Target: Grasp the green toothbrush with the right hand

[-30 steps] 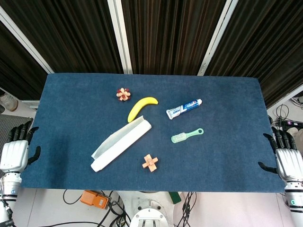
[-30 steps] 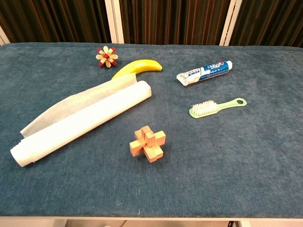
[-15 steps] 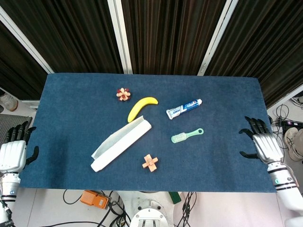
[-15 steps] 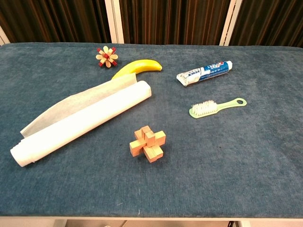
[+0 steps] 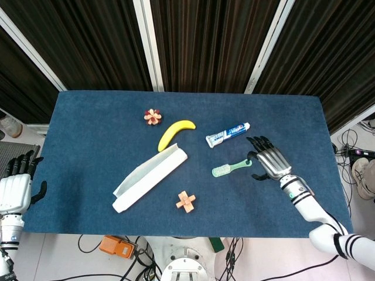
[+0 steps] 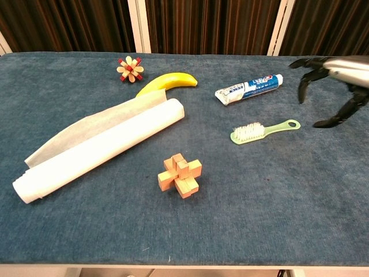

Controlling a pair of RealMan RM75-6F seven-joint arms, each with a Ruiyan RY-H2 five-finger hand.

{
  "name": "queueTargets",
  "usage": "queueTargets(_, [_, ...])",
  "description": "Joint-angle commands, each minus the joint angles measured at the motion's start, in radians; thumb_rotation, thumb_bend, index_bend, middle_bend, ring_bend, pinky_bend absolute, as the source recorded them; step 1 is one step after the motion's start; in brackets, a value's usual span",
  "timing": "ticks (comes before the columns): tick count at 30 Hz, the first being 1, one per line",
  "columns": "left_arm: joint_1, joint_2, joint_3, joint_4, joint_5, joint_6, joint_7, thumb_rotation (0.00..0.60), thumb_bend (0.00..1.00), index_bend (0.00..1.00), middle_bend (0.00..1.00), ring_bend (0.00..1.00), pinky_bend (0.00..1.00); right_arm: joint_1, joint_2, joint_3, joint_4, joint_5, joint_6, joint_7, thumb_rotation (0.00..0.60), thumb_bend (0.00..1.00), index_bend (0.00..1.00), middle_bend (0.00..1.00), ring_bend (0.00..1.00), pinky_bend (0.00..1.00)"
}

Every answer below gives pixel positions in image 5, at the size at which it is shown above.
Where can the white grey shoe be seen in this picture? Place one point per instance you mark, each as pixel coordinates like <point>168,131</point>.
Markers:
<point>11,126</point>

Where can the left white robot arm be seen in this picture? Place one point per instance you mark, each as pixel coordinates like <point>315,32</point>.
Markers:
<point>10,231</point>

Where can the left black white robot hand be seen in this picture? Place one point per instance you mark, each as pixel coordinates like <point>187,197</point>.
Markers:
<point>14,193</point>

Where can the beige sneaker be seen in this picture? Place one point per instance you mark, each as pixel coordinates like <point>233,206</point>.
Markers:
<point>363,175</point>

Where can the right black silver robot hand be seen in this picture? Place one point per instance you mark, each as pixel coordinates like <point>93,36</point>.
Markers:
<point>275,164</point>

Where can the blue white toothpaste tube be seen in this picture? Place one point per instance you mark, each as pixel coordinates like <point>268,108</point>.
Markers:
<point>227,134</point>

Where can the grey mesh chair seat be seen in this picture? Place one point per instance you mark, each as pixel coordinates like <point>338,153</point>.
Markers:
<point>14,150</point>

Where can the white rolled paper sheet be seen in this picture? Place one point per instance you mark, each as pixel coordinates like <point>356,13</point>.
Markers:
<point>146,181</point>

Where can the green brush white bristles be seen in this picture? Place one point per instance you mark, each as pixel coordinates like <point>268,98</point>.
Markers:
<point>224,170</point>

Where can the dark ribbed curtain panel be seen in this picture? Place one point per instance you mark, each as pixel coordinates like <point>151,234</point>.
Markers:
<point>328,49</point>
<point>211,44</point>
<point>88,38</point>
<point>23,93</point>

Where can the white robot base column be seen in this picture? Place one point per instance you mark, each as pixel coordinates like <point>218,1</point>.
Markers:
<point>184,263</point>

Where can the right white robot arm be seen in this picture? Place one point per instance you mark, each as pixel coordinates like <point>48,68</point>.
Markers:
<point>310,206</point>

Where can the orange pedal box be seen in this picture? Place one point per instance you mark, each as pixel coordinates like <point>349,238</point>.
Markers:
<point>117,247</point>

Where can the black device pink label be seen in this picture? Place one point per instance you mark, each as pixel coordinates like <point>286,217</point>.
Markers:
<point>361,155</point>

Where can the green flat part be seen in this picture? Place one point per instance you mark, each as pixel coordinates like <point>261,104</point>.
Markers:
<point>216,244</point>

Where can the red beige wooden ball puzzle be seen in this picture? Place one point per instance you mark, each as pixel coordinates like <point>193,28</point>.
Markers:
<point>153,116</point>

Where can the yellow banana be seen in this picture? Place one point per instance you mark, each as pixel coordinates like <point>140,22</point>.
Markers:
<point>173,131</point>

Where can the plain wooden burr puzzle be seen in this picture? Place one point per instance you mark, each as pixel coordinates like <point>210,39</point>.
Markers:
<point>185,202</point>

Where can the white frame post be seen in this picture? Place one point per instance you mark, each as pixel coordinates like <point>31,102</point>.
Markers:
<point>356,121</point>
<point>35,55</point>
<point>266,49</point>
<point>149,44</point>

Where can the blue table cloth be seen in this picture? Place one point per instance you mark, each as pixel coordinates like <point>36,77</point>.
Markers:
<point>96,146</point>

